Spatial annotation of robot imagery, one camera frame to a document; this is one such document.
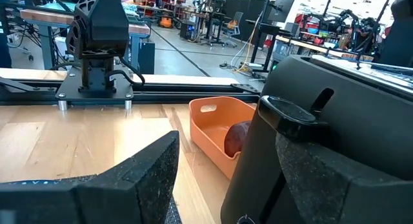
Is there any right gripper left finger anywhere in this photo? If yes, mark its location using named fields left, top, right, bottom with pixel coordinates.
left=72, top=130, right=181, bottom=224

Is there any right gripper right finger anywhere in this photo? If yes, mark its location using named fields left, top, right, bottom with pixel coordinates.
left=276, top=133, right=413, bottom=224

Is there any black two-slot toaster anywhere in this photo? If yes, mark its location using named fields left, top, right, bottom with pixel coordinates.
left=220, top=54, right=413, bottom=224

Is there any dark red apple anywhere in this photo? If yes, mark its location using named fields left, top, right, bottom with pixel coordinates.
left=224, top=120, right=252, bottom=158

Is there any orange plastic basket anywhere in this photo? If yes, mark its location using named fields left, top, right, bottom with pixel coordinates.
left=188, top=96, right=257, bottom=181

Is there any black computer tower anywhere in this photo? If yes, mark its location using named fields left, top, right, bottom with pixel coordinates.
left=138, top=41, right=156, bottom=75

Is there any grey office chair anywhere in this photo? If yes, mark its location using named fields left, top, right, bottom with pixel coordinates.
left=222, top=11, right=245, bottom=48

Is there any black monitor on stand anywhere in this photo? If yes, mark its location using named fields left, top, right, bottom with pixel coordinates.
left=267, top=0, right=296, bottom=24

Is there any wooden workbench with blue legs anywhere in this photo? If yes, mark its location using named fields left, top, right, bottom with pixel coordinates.
left=19, top=7, right=151, bottom=70

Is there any black metal table frame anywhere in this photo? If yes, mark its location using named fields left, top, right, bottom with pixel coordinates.
left=0, top=76, right=262, bottom=105

